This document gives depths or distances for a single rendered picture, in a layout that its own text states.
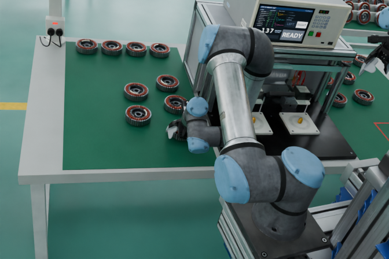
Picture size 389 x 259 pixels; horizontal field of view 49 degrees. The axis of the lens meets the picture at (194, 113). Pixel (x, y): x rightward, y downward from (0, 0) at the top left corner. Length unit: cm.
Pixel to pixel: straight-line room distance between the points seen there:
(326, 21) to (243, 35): 77
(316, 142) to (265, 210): 91
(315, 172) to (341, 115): 127
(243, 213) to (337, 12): 107
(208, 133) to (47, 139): 65
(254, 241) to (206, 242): 127
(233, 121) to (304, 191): 25
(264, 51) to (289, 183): 42
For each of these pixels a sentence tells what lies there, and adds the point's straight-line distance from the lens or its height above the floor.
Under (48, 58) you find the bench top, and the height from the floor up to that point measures 75.
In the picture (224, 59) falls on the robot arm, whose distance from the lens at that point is 119.
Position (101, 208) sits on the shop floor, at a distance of 248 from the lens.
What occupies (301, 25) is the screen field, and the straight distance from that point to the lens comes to 192.
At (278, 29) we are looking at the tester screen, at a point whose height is 119.
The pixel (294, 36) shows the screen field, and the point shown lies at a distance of 193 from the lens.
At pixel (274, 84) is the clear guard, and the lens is 173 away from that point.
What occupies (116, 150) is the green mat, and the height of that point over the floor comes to 75.
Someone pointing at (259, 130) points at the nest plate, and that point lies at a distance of 193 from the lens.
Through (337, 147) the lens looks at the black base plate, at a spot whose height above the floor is 77.
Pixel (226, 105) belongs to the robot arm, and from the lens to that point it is 112.
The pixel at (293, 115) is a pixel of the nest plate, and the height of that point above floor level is 78.
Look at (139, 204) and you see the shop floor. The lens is 252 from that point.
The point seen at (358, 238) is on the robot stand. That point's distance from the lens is 120.
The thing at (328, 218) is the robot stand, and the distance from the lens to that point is 145.
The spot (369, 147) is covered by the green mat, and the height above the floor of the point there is 75.
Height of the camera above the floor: 193
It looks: 37 degrees down
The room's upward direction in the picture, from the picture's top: 13 degrees clockwise
